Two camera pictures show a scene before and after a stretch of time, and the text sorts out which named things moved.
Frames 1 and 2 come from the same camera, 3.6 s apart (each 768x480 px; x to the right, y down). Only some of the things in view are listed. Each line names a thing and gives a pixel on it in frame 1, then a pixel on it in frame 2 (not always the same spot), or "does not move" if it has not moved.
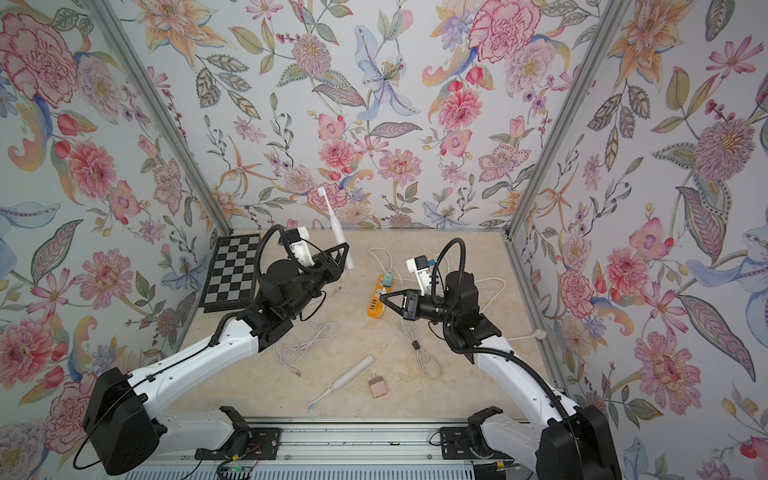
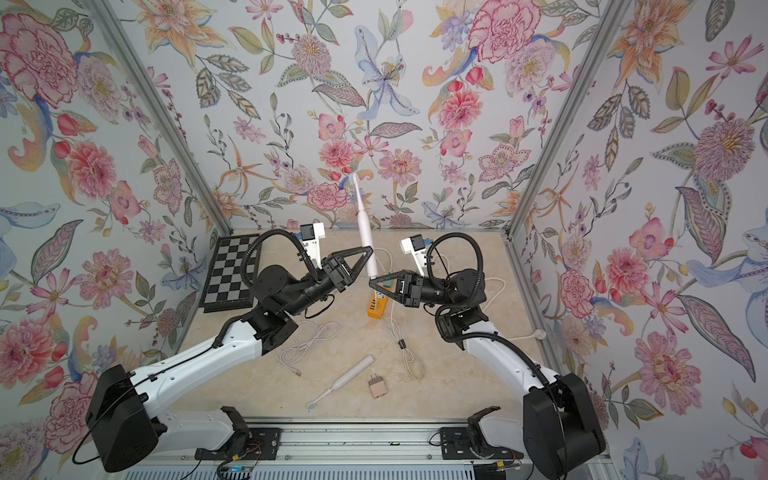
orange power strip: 376,308 does not move
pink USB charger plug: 377,386 does not move
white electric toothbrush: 338,239 -> 368,247
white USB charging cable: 308,334 does not move
